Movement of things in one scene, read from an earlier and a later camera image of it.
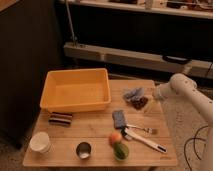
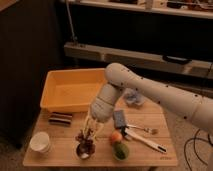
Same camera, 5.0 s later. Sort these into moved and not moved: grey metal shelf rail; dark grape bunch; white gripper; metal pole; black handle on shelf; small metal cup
Moved: dark grape bunch; white gripper
Not moved: grey metal shelf rail; metal pole; small metal cup; black handle on shelf
